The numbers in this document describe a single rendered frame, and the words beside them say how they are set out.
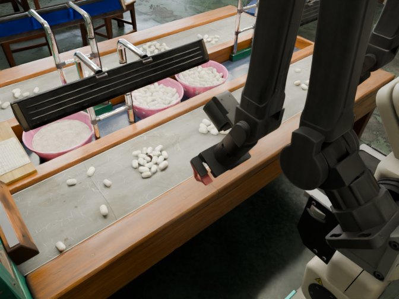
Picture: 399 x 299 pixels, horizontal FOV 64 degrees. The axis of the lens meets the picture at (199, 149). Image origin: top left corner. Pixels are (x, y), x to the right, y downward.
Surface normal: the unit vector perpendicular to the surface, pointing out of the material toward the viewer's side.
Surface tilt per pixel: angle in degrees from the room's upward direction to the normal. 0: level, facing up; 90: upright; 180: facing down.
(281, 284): 0
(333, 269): 91
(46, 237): 0
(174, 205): 0
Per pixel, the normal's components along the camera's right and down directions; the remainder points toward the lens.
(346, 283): -0.77, 0.42
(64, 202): 0.03, -0.72
